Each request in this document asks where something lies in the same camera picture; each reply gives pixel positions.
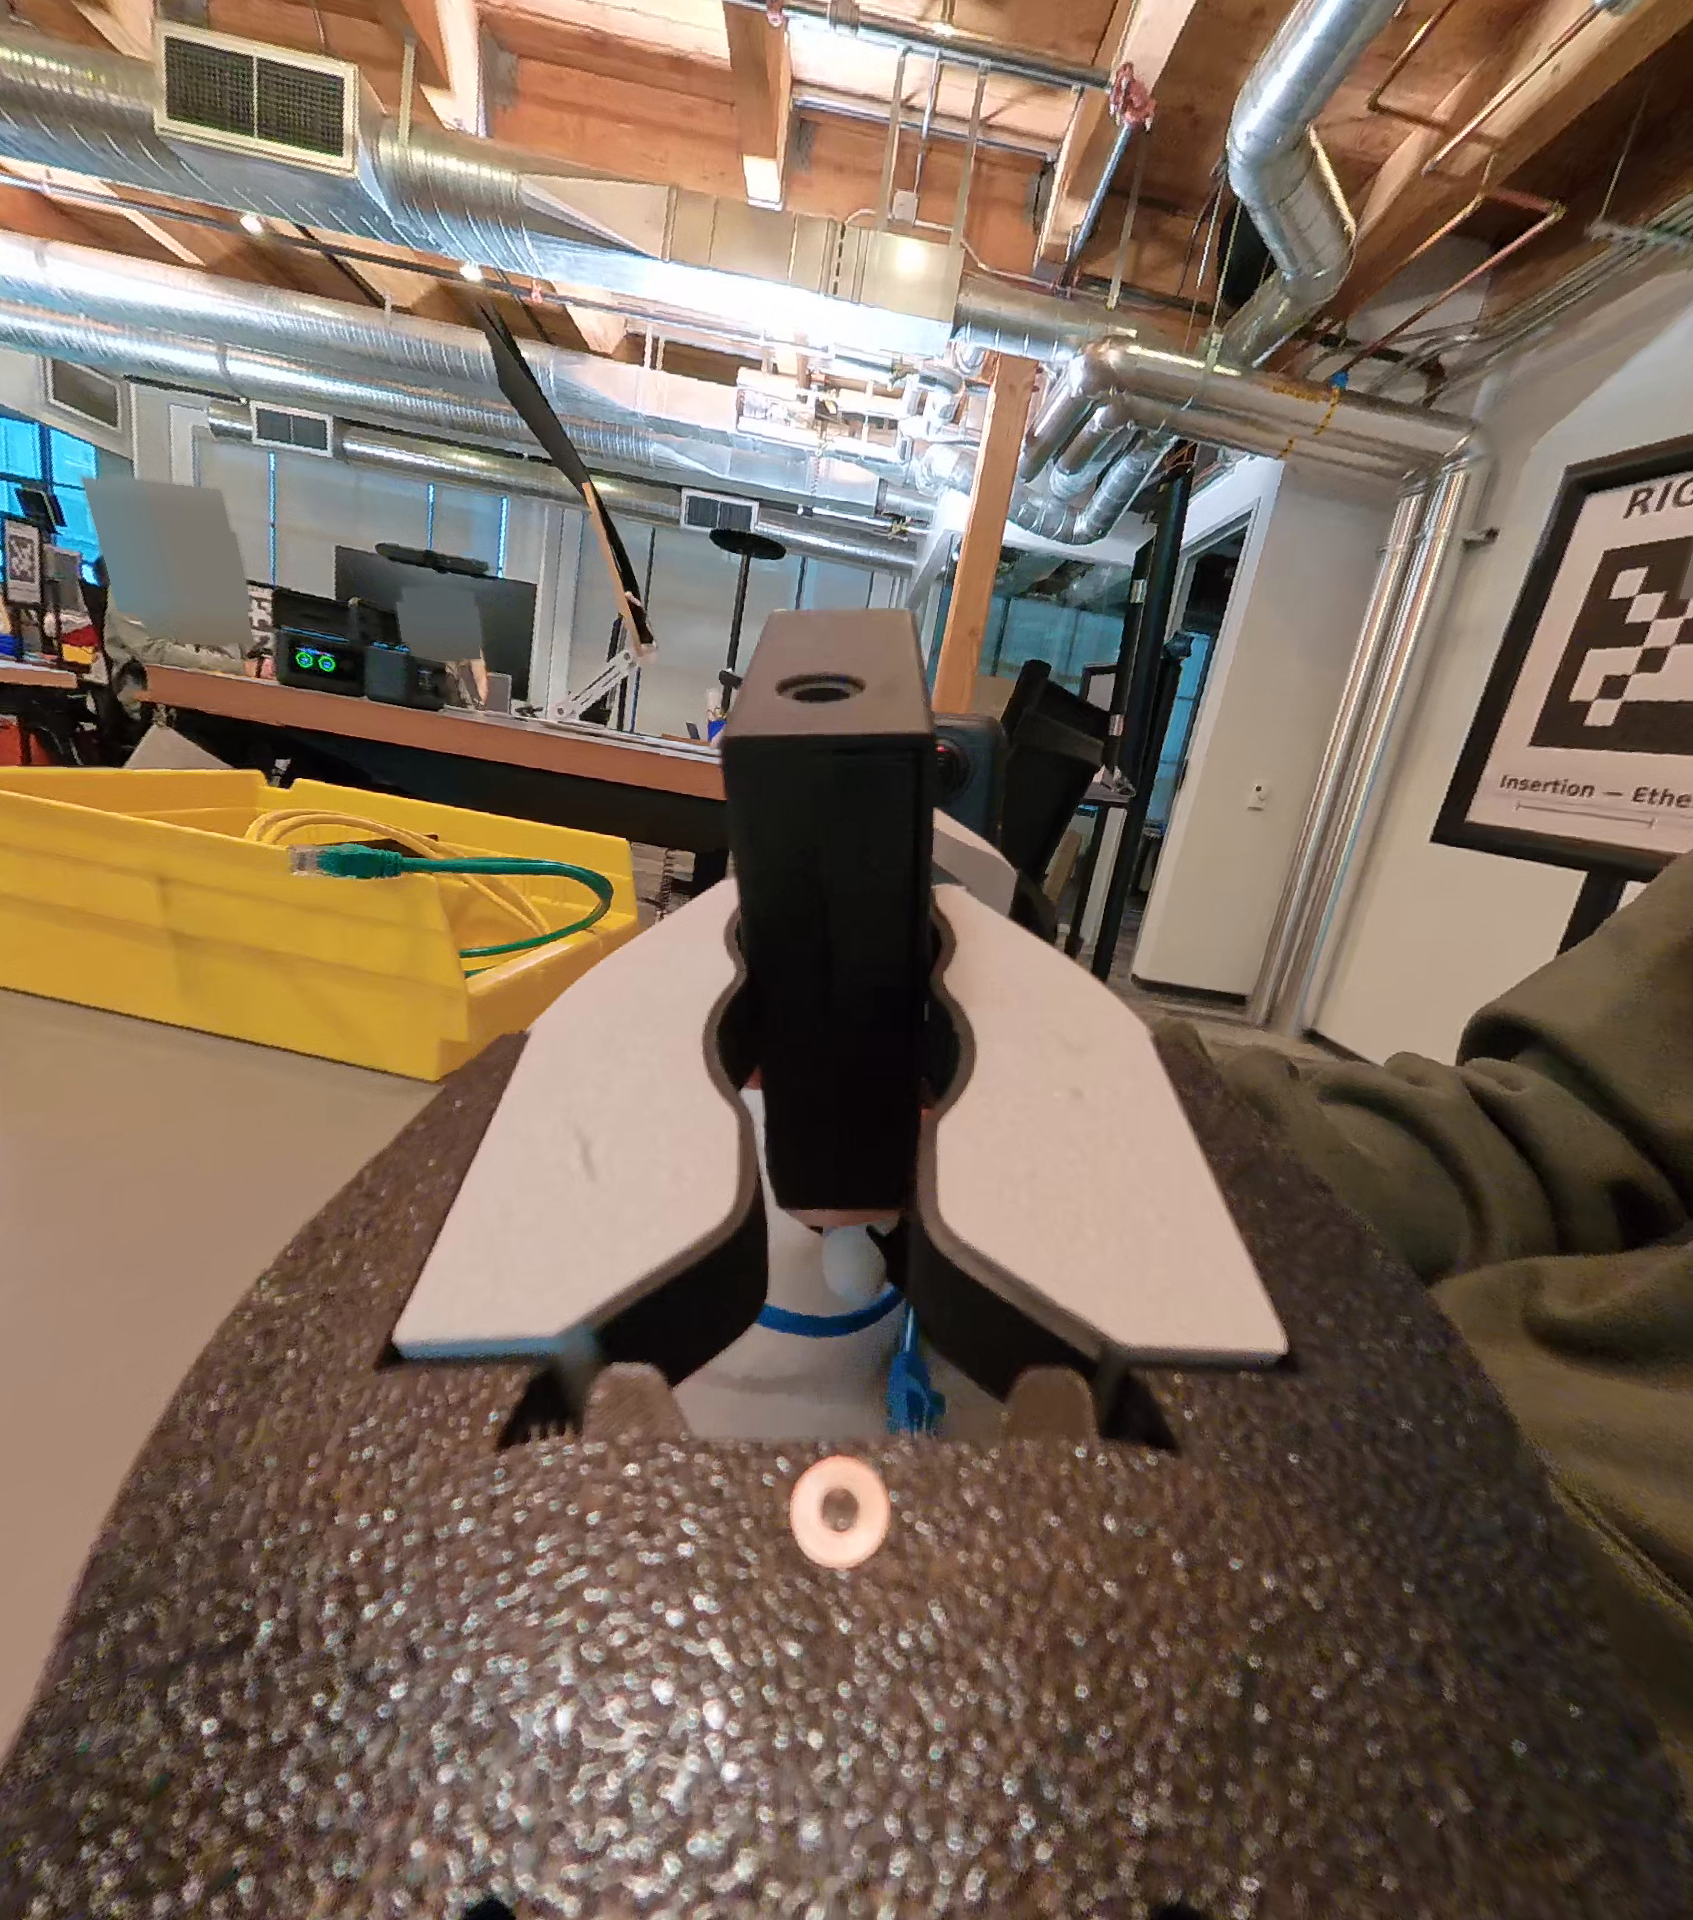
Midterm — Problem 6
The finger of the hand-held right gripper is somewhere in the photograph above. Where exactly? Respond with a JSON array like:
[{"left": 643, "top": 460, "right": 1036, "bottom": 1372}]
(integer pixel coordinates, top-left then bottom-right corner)
[{"left": 931, "top": 815, "right": 1026, "bottom": 917}]

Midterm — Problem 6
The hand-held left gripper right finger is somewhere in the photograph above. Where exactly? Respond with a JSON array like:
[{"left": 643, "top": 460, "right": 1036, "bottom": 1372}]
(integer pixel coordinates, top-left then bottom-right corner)
[{"left": 912, "top": 884, "right": 1293, "bottom": 1439}]

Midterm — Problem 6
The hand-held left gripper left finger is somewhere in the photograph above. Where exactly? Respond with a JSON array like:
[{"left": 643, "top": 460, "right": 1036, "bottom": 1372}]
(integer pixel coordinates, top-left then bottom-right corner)
[{"left": 387, "top": 879, "right": 777, "bottom": 1392}]

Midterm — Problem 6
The black ethernet switch box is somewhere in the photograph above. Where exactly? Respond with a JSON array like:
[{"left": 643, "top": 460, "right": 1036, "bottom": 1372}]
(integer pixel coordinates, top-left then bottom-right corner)
[{"left": 720, "top": 609, "right": 938, "bottom": 1214}]

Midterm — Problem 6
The blue ethernet cable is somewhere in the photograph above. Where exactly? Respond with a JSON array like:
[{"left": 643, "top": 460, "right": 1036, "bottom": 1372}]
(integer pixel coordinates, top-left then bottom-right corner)
[{"left": 754, "top": 1297, "right": 945, "bottom": 1436}]

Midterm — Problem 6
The green ethernet cable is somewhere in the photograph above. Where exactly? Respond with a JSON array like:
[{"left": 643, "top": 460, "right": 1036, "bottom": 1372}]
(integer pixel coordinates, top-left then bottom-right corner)
[{"left": 290, "top": 844, "right": 616, "bottom": 961}]

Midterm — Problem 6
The yellow ethernet cable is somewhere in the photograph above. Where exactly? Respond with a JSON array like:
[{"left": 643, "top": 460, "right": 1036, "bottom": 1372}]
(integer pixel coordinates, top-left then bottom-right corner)
[{"left": 245, "top": 808, "right": 638, "bottom": 978}]

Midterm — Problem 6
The yellow plastic bin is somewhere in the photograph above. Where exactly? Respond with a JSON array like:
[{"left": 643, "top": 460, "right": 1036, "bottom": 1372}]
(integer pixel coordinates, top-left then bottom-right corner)
[{"left": 0, "top": 765, "right": 646, "bottom": 1081}]

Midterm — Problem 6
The black round disc on pole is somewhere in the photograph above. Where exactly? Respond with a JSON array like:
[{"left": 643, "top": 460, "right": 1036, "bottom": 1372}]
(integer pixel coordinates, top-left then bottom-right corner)
[{"left": 708, "top": 528, "right": 788, "bottom": 706}]

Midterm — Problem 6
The long wooden top desk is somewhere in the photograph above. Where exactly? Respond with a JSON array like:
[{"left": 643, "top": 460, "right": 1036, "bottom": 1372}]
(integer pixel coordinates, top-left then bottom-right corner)
[{"left": 134, "top": 660, "right": 734, "bottom": 842}]

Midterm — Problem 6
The black monitor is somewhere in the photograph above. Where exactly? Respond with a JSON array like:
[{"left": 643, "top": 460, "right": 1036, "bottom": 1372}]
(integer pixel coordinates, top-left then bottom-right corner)
[{"left": 331, "top": 544, "right": 541, "bottom": 705}]

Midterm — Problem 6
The power station with green display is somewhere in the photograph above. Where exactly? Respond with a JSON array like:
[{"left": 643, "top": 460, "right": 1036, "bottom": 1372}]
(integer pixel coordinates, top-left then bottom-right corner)
[{"left": 272, "top": 590, "right": 358, "bottom": 688}]

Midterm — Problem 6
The framed marker sign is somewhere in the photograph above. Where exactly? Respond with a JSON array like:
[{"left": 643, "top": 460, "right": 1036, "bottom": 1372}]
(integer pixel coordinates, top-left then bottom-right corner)
[{"left": 1431, "top": 425, "right": 1693, "bottom": 879}]

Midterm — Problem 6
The ceiling vent grille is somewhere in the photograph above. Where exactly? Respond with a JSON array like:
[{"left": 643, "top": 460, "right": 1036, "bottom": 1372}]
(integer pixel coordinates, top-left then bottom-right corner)
[{"left": 154, "top": 22, "right": 358, "bottom": 175}]

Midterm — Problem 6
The silver ventilation duct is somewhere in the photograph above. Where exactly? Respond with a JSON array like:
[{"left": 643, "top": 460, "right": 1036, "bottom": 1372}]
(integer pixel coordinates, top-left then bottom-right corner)
[
  {"left": 0, "top": 16, "right": 966, "bottom": 481},
  {"left": 934, "top": 0, "right": 1492, "bottom": 542}
]

